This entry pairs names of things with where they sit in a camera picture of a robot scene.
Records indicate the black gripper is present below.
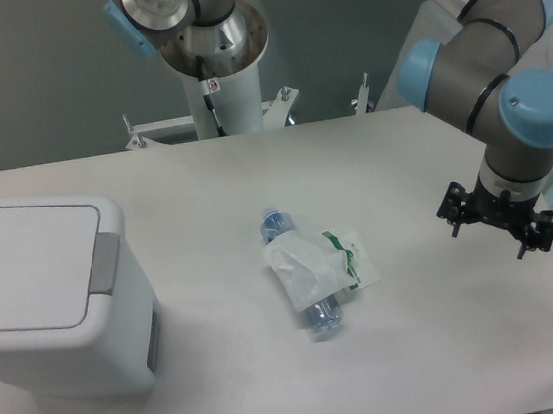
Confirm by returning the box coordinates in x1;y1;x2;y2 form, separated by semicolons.
437;181;553;259

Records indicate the white push-lid trash can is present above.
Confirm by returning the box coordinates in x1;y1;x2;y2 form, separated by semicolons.
0;195;161;397

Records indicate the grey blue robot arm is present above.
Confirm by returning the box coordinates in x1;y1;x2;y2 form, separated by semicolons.
103;0;553;253

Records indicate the white green plastic bag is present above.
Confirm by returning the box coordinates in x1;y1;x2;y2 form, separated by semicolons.
263;228;380;312

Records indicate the clear plastic water bottle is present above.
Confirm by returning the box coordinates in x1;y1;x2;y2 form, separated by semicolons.
260;207;343;340

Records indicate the white metal base frame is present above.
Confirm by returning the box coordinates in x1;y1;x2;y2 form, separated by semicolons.
119;71;379;151

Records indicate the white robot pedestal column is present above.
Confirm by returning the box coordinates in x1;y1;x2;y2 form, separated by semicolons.
181;64;264;140

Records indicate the black cable on pedestal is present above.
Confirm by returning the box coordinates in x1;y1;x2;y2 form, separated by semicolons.
194;53;227;140

